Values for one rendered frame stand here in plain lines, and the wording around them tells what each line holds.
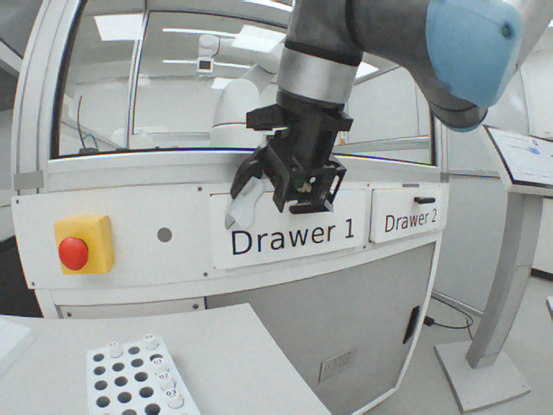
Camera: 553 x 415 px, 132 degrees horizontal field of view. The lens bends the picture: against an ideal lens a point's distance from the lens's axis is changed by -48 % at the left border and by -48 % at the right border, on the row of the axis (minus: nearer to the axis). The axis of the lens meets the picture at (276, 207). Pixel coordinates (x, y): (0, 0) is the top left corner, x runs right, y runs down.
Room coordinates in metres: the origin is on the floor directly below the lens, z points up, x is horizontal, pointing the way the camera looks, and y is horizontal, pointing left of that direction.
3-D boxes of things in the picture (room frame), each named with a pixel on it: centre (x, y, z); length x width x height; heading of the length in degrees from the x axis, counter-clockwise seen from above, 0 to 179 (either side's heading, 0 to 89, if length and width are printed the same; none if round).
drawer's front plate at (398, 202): (0.51, -0.33, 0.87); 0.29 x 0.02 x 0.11; 114
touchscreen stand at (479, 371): (0.58, -1.07, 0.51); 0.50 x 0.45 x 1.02; 166
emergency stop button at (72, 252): (0.20, 0.24, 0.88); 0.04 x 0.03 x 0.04; 114
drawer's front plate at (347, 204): (0.38, -0.04, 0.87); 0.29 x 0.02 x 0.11; 114
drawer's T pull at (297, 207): (0.36, -0.05, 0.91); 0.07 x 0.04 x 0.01; 114
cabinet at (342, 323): (0.84, 0.11, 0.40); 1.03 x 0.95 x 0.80; 114
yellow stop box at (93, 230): (0.23, 0.25, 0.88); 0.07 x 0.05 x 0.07; 114
